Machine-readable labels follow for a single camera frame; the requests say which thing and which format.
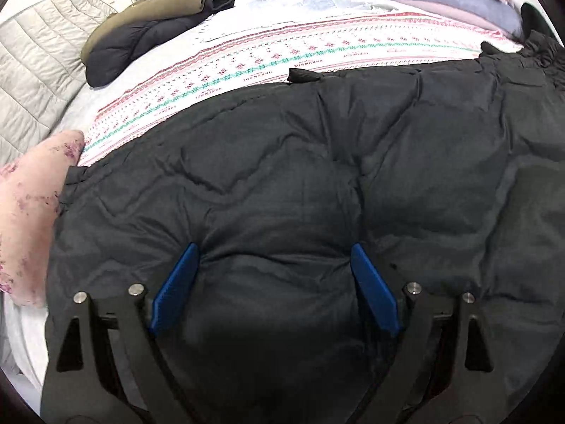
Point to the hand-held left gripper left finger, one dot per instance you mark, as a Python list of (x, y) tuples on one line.
[(174, 289)]

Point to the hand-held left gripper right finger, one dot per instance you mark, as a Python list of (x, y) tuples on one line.
[(375, 289)]

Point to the black quilted jacket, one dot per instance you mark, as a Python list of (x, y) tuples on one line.
[(287, 185)]

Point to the pink floral pillow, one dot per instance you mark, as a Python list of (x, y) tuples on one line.
[(31, 212)]

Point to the navy puffer jacket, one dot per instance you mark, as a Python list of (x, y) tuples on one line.
[(128, 46)]

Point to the grey quilted headboard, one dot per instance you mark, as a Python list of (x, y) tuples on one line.
[(39, 53)]

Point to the olive green jacket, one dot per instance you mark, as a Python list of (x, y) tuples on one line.
[(154, 9)]

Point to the pale pink folded sheet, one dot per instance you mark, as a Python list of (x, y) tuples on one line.
[(463, 15)]

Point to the white lace cloth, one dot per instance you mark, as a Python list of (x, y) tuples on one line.
[(309, 4)]

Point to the black fuzzy garment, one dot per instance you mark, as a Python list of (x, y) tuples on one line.
[(536, 20)]

